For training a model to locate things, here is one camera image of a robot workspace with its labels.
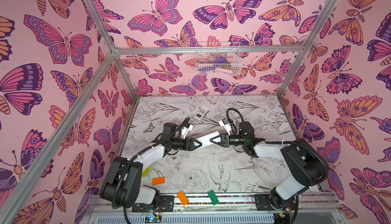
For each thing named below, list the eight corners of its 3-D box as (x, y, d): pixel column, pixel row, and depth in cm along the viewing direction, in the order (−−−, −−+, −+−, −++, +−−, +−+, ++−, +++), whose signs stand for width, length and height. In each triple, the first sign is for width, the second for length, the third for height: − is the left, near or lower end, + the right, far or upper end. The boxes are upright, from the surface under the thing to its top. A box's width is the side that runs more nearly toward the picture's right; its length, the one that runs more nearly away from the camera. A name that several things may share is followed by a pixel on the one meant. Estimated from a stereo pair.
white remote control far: (194, 117, 110) (194, 115, 109) (202, 106, 117) (202, 104, 115) (200, 120, 109) (200, 118, 107) (208, 109, 115) (208, 107, 113)
